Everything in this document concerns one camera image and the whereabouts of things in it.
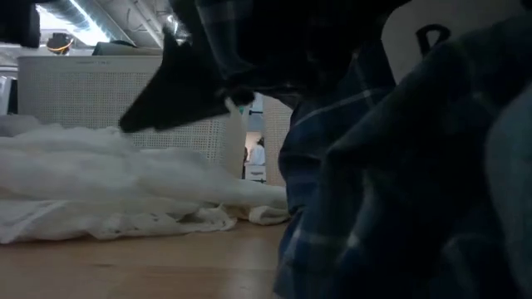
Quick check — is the white storage bin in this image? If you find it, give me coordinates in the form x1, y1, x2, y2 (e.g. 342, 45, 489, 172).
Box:
16, 55, 249, 179
260, 94, 295, 189

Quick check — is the person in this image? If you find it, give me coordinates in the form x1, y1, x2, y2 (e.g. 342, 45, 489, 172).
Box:
249, 136, 267, 166

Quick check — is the white shipping box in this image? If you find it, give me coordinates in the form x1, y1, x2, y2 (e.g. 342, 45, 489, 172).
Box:
244, 164, 268, 184

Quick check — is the blue plaid shirt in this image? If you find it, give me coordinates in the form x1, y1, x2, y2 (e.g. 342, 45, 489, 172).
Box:
170, 0, 532, 299

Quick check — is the white garment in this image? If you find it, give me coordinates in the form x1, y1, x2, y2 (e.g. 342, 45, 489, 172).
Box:
0, 115, 291, 227
0, 198, 238, 245

